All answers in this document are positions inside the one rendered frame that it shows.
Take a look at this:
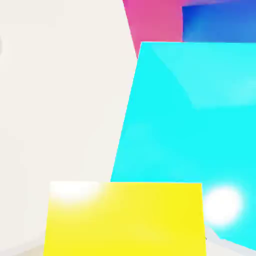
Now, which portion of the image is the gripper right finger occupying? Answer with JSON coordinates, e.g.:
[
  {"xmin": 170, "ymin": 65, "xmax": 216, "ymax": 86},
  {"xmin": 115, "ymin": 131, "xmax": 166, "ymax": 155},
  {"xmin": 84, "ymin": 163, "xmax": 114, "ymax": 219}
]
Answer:
[{"xmin": 205, "ymin": 226, "xmax": 256, "ymax": 256}]

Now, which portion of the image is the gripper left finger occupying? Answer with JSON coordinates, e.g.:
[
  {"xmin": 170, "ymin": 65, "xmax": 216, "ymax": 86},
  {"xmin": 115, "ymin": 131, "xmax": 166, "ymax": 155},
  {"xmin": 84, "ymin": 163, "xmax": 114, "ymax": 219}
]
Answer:
[{"xmin": 11, "ymin": 242, "xmax": 45, "ymax": 256}]

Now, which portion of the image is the small yellow cube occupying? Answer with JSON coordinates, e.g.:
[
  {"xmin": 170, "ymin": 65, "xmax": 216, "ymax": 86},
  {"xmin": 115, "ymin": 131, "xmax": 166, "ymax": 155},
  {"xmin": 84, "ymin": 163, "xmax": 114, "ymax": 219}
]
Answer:
[{"xmin": 42, "ymin": 181, "xmax": 207, "ymax": 256}]

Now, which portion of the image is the large cyan box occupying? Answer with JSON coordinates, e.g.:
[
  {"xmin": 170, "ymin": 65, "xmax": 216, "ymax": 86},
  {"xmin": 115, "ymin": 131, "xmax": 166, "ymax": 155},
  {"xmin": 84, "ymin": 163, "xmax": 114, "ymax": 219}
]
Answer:
[{"xmin": 110, "ymin": 41, "xmax": 256, "ymax": 252}]

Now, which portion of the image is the large blue box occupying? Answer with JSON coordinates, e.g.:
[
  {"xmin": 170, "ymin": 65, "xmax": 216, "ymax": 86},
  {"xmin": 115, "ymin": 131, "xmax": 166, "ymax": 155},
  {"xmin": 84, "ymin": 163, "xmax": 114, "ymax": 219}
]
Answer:
[{"xmin": 181, "ymin": 3, "xmax": 256, "ymax": 43}]

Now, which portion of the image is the large pink box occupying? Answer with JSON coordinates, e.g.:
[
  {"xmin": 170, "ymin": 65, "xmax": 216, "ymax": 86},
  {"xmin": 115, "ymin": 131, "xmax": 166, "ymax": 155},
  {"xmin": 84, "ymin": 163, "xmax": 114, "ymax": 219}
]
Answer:
[{"xmin": 122, "ymin": 0, "xmax": 256, "ymax": 59}]

